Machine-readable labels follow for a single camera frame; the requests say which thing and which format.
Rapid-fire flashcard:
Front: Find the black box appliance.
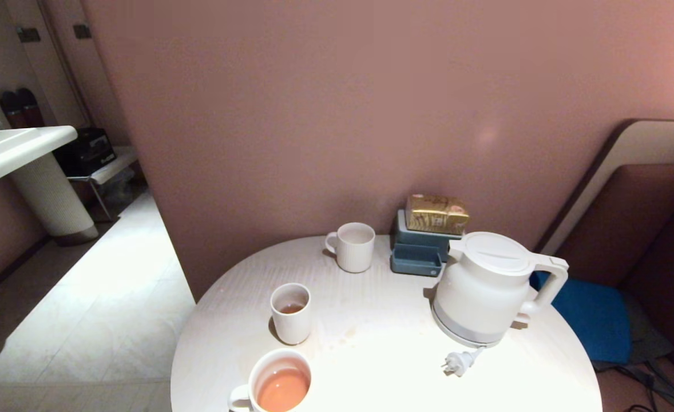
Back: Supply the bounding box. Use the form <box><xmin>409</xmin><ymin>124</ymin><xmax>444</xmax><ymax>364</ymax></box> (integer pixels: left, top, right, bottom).
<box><xmin>54</xmin><ymin>127</ymin><xmax>117</xmax><ymax>177</ymax></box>

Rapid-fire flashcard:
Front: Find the small white ribbed mug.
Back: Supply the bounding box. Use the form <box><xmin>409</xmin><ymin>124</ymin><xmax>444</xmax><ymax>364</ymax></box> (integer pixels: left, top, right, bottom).
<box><xmin>325</xmin><ymin>222</ymin><xmax>376</xmax><ymax>274</ymax></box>

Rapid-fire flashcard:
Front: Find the white metal-legged shelf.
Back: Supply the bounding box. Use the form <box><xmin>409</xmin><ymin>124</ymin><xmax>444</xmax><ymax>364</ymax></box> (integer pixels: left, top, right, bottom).
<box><xmin>67</xmin><ymin>146</ymin><xmax>138</xmax><ymax>223</ymax></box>

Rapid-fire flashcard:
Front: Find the white electric kettle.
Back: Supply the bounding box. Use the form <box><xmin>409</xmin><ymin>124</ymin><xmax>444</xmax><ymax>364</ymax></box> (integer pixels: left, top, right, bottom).
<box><xmin>431</xmin><ymin>231</ymin><xmax>570</xmax><ymax>344</ymax></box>

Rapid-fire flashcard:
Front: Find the white sink basin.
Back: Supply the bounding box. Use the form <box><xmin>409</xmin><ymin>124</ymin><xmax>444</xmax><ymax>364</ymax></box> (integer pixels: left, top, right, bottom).
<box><xmin>0</xmin><ymin>126</ymin><xmax>78</xmax><ymax>192</ymax></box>

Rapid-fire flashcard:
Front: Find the tall white handleless cup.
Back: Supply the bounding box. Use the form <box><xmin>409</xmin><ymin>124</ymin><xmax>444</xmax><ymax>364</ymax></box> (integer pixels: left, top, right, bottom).
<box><xmin>270</xmin><ymin>283</ymin><xmax>312</xmax><ymax>346</ymax></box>

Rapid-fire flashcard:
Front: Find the round grey kettle base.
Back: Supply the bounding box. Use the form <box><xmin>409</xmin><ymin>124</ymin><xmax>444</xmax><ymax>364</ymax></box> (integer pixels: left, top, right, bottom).
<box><xmin>431</xmin><ymin>309</ymin><xmax>518</xmax><ymax>349</ymax></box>

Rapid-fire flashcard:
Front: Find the grey cloth bag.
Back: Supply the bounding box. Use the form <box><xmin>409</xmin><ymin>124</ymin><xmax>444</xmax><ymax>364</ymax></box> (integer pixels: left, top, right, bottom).
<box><xmin>592</xmin><ymin>292</ymin><xmax>674</xmax><ymax>408</ymax></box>

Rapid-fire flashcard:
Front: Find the gold foil packet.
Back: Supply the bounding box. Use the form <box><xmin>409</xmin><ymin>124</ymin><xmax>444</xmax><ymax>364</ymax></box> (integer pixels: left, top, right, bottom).
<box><xmin>406</xmin><ymin>193</ymin><xmax>470</xmax><ymax>236</ymax></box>

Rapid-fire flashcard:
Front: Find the white kettle power plug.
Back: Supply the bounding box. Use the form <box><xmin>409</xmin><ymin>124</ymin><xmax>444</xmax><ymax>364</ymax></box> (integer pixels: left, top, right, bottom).
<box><xmin>443</xmin><ymin>349</ymin><xmax>487</xmax><ymax>379</ymax></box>

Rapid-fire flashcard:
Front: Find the dark bottle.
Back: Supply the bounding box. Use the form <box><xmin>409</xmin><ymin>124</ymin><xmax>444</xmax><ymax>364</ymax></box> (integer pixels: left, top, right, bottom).
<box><xmin>17</xmin><ymin>87</ymin><xmax>45</xmax><ymax>128</ymax></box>
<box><xmin>0</xmin><ymin>90</ymin><xmax>26</xmax><ymax>129</ymax></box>

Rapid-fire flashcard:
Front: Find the blue-grey plastic box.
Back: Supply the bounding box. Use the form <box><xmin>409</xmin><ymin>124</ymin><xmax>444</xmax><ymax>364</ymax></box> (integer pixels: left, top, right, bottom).
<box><xmin>391</xmin><ymin>209</ymin><xmax>466</xmax><ymax>278</ymax></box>

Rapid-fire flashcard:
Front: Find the beige brown-edged panel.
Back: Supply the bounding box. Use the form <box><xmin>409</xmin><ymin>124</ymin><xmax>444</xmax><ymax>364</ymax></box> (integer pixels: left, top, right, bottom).
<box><xmin>534</xmin><ymin>118</ymin><xmax>674</xmax><ymax>258</ymax></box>

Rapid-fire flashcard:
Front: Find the large white ribbed mug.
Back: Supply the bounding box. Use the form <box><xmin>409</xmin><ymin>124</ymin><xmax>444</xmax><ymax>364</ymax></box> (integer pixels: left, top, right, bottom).
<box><xmin>228</xmin><ymin>349</ymin><xmax>313</xmax><ymax>412</ymax></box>

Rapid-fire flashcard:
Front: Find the blue cushion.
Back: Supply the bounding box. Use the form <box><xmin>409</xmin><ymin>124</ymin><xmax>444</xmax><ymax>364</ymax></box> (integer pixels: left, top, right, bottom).
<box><xmin>532</xmin><ymin>272</ymin><xmax>633</xmax><ymax>365</ymax></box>

